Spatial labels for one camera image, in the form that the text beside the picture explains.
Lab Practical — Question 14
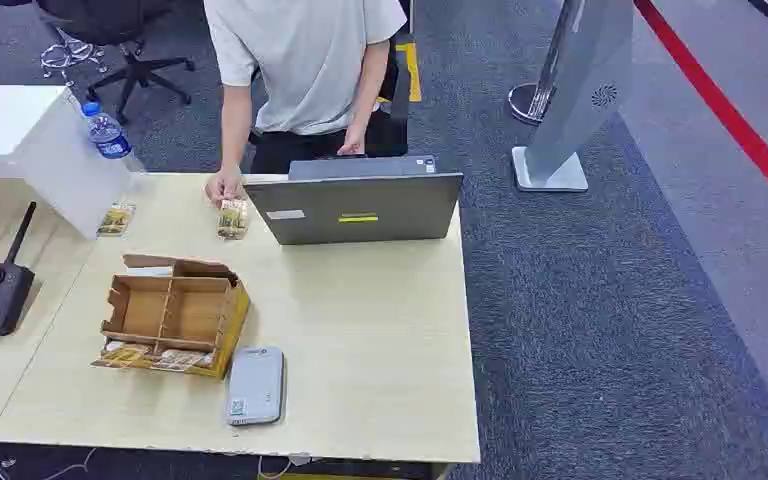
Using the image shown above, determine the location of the grey card reader device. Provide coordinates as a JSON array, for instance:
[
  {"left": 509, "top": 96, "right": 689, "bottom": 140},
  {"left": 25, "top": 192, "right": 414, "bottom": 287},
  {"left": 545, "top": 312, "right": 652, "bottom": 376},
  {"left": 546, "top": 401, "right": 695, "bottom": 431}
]
[{"left": 225, "top": 345, "right": 286, "bottom": 427}]

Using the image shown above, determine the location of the grey standing kiosk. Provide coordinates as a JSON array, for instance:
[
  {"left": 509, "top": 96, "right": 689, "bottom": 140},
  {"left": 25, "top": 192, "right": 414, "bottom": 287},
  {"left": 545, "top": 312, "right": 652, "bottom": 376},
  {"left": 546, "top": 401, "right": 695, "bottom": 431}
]
[{"left": 511, "top": 0, "right": 636, "bottom": 194}]

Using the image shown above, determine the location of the chrome barrier post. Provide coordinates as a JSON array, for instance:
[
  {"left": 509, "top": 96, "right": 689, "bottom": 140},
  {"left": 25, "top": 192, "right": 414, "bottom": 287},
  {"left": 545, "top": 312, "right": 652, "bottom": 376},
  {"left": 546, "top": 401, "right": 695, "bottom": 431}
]
[{"left": 507, "top": 0, "right": 585, "bottom": 126}]

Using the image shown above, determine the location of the person's right hand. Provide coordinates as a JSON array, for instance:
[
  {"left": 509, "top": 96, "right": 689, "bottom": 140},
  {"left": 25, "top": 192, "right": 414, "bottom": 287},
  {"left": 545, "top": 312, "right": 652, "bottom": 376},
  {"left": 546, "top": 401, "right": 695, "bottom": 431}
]
[{"left": 204, "top": 165, "right": 249, "bottom": 209}]

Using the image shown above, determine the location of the white cabinet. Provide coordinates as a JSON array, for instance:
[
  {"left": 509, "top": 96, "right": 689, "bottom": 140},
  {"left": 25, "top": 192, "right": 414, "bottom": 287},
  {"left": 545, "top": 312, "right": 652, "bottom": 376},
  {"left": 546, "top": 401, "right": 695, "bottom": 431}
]
[{"left": 0, "top": 84, "right": 135, "bottom": 240}]

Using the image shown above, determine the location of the stack of printed cards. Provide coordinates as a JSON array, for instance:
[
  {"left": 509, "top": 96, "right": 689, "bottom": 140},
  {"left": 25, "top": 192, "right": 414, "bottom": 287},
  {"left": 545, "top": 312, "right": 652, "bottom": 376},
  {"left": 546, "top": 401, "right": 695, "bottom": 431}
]
[
  {"left": 96, "top": 201, "right": 138, "bottom": 238},
  {"left": 216, "top": 197, "right": 251, "bottom": 241}
]

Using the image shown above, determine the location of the black chair with yellow tape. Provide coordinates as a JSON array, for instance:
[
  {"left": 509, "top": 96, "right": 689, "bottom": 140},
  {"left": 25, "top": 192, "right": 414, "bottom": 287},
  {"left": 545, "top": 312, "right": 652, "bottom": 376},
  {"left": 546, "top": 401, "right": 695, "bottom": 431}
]
[{"left": 365, "top": 0, "right": 422, "bottom": 159}]

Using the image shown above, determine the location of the black office chair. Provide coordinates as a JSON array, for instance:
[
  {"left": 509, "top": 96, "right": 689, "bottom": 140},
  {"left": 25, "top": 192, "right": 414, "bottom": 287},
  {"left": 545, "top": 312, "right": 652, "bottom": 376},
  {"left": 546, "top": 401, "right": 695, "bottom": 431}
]
[{"left": 0, "top": 0, "right": 197, "bottom": 126}]

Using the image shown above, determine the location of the white cable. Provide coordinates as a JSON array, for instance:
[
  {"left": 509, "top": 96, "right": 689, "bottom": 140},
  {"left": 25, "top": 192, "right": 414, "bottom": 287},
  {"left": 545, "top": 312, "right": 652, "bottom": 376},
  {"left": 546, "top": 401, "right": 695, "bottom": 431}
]
[{"left": 39, "top": 26, "right": 110, "bottom": 87}]

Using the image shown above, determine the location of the plastic water bottle blue cap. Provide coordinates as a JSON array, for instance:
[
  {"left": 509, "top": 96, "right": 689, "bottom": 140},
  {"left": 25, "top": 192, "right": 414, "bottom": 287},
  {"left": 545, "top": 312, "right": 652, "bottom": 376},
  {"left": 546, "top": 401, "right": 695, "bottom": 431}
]
[{"left": 81, "top": 100, "right": 147, "bottom": 176}]

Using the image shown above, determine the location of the printed card in box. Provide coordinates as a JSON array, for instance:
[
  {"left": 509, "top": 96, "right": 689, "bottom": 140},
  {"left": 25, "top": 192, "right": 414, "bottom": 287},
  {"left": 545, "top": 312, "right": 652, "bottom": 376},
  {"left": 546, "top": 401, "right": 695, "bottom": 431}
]
[
  {"left": 152, "top": 349, "right": 216, "bottom": 372},
  {"left": 96, "top": 341, "right": 155, "bottom": 370}
]

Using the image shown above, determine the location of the wooden card box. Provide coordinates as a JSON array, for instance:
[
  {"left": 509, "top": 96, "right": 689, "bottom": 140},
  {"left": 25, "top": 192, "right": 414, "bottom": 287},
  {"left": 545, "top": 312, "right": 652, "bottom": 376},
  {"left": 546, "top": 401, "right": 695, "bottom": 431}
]
[{"left": 91, "top": 253, "right": 252, "bottom": 380}]

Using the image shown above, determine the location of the person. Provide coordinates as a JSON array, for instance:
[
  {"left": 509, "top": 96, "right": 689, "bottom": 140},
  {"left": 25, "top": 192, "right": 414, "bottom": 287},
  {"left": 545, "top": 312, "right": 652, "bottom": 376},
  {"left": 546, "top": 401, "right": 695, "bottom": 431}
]
[{"left": 202, "top": 0, "right": 409, "bottom": 209}]

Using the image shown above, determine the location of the person's left hand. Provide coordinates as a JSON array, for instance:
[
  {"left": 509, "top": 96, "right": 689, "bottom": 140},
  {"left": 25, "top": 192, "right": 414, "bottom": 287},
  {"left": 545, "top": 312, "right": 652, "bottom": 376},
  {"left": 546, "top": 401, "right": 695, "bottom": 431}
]
[{"left": 336, "top": 124, "right": 367, "bottom": 158}]

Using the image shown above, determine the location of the person's hand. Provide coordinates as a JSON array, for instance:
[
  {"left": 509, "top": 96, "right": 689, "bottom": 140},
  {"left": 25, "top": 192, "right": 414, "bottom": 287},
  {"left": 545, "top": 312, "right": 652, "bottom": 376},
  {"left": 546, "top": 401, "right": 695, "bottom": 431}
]
[
  {"left": 204, "top": 165, "right": 249, "bottom": 209},
  {"left": 336, "top": 124, "right": 367, "bottom": 158}
]

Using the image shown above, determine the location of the red barrier belt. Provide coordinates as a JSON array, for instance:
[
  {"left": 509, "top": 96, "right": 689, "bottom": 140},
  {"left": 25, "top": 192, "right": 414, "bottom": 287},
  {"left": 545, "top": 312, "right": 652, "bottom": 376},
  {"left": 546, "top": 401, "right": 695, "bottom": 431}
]
[{"left": 632, "top": 0, "right": 768, "bottom": 225}]

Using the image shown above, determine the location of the grey laptop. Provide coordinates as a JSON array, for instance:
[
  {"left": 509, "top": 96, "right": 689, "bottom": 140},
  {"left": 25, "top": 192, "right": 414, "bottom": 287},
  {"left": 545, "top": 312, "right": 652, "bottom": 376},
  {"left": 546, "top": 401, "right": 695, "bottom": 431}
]
[{"left": 243, "top": 155, "right": 465, "bottom": 247}]

